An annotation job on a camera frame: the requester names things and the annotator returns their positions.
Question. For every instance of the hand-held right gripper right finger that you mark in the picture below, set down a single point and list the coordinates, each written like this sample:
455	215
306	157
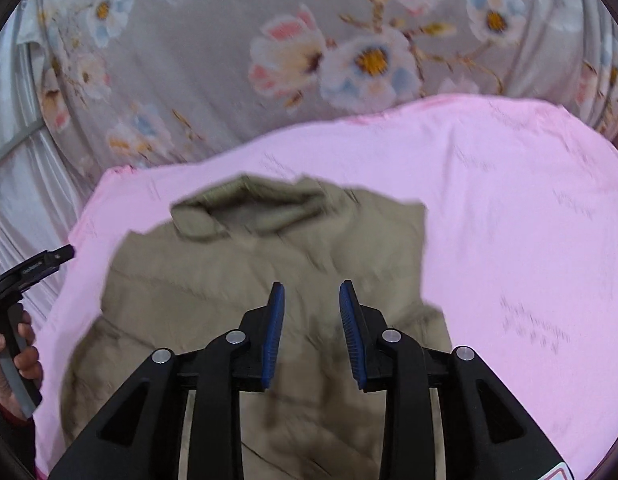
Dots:
349	336

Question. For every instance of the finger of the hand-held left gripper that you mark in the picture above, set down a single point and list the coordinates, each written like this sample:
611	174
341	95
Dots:
39	262

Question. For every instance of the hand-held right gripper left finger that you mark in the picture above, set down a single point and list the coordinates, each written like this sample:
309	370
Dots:
274	336

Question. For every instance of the beige puffer jacket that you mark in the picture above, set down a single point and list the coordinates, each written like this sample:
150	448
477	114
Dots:
199	280

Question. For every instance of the person's left forearm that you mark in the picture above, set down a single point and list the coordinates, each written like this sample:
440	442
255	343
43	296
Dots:
9	432

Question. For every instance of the person's left hand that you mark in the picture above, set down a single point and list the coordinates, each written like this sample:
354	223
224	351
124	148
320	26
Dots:
31	357

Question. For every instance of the grey satin cloth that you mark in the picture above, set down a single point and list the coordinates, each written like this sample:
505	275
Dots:
24	200

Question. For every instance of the pink blanket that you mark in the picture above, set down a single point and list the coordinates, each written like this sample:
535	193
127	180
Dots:
499	220

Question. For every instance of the grey floral bed sheet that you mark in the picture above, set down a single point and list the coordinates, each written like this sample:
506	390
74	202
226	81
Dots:
214	60

